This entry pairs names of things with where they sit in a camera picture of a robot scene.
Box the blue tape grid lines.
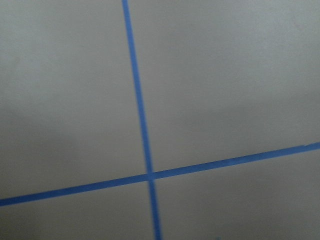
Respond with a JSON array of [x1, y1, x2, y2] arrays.
[[0, 0, 320, 240]]

